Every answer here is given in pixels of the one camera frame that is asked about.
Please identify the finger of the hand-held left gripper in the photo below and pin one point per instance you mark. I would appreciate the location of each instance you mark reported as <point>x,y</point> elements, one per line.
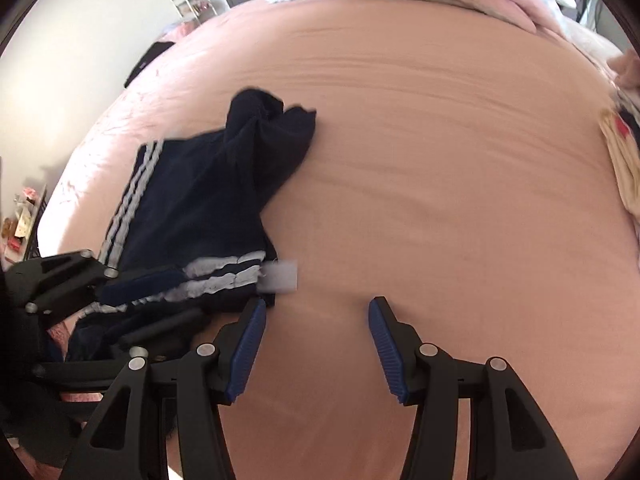
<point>140,286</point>
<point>165,331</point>

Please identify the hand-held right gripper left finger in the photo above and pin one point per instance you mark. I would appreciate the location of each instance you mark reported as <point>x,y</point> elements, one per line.
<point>247,350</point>

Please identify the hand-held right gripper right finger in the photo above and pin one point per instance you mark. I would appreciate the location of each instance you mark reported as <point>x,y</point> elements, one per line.
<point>387,350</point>

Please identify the navy striped shorts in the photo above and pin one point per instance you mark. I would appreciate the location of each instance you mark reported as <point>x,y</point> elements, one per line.
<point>200,195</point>

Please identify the stack of folded clothes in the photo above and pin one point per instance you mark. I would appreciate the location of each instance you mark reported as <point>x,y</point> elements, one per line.
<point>625,160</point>

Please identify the cluttered bedside shelf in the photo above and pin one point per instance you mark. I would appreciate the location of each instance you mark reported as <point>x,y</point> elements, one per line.
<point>22,225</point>

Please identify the bed with pink sheet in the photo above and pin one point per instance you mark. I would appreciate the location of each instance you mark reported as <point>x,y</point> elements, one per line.
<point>425,185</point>

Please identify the pale pink pillow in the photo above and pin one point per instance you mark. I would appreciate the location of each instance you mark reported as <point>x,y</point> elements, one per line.
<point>592,42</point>

